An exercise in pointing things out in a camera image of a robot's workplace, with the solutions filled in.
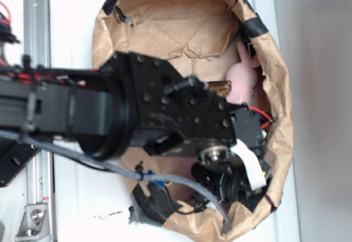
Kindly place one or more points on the aluminium extrusion rail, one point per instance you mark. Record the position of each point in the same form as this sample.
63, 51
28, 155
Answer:
39, 171

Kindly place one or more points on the brown wood bark piece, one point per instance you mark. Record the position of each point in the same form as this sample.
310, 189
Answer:
221, 88

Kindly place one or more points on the crumpled brown paper bag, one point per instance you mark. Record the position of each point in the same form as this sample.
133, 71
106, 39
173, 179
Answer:
200, 37

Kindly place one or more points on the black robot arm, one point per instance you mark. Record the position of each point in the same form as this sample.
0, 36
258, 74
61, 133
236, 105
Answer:
134, 101

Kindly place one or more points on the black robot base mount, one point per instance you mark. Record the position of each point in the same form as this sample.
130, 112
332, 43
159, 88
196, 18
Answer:
14, 157

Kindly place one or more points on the metal corner bracket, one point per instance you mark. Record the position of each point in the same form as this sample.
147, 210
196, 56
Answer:
35, 224

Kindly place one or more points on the pink plush bunny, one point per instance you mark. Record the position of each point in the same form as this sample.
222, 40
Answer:
243, 77

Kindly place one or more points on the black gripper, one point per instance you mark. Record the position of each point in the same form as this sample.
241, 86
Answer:
238, 173

